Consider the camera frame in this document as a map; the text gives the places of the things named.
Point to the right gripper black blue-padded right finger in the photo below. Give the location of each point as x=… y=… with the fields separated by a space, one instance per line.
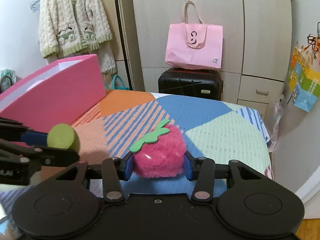
x=202 y=171

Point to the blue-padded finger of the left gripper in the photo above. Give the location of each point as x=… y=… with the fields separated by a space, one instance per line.
x=34 y=138

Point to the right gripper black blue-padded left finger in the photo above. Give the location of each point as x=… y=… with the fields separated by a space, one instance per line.
x=113 y=170

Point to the orange green soft ball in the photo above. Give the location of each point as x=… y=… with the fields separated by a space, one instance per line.
x=63 y=136

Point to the pink strawberry plush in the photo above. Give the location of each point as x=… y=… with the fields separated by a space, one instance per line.
x=160 y=154

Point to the patchwork knitted blanket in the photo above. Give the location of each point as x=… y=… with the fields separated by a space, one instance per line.
x=206 y=128

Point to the pink storage box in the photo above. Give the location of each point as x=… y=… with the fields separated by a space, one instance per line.
x=58 y=93

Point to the black suitcase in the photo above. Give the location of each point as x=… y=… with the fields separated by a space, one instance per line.
x=206 y=84

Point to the white hanging plastic package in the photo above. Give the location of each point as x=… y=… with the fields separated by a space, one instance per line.
x=274 y=114

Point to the cream knitted cardigan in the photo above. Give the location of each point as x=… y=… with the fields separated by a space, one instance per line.
x=75 y=27

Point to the pink tote bag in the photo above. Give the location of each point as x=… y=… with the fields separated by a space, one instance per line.
x=194 y=45

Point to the colourful paper gift bag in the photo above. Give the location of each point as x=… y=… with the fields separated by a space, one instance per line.
x=304 y=78

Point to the beige wardrobe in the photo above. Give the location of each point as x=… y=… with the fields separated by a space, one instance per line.
x=246 y=41

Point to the black clothes rack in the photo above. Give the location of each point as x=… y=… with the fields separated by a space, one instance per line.
x=121 y=34

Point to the teal bag handles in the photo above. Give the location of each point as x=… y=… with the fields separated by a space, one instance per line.
x=117 y=84

